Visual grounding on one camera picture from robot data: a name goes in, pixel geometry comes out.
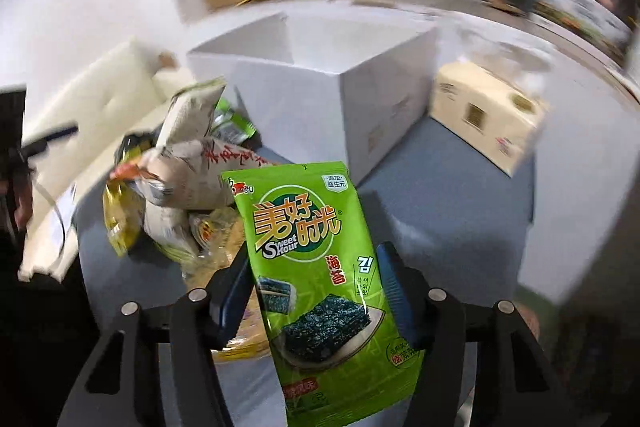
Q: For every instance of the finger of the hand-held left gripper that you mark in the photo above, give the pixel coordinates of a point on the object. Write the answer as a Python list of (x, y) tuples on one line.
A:
[(50, 139)]

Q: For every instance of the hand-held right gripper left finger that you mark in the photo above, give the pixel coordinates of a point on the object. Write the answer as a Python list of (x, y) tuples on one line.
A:
[(235, 302)]

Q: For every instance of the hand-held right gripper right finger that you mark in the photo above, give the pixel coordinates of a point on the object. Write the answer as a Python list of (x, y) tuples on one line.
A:
[(397, 292)]

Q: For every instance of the green seaweed snack packet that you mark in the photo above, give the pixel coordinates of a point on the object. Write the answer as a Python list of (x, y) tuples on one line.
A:
[(310, 257)]

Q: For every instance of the white storage box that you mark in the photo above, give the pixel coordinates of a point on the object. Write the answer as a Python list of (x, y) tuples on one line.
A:
[(300, 107)]

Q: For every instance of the person's left hand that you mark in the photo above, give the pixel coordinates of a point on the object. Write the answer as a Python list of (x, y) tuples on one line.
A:
[(23, 209)]

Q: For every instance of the cream leather sofa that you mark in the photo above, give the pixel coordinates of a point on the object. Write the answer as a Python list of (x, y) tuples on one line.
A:
[(100, 97)]

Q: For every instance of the orange yellow snack packet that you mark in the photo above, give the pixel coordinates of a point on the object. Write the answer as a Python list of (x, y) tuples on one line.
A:
[(125, 169)]

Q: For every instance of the dark snack packet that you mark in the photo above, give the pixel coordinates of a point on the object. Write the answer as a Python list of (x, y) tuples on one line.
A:
[(135, 147)]

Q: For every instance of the green stool with orange mesh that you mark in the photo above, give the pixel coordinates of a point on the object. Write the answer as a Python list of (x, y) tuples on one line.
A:
[(530, 312)]

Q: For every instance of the brown cardboard scrap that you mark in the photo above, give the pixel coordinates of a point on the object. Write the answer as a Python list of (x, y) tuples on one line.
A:
[(167, 60)]

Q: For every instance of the cream tissue pack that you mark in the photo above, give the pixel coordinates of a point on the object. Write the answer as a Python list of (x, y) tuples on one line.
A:
[(475, 107)]

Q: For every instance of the brown wrapper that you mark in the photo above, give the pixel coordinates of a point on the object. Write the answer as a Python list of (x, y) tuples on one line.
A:
[(505, 4)]

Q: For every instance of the landscape print box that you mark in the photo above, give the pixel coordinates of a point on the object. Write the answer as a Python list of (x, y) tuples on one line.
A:
[(580, 14)]

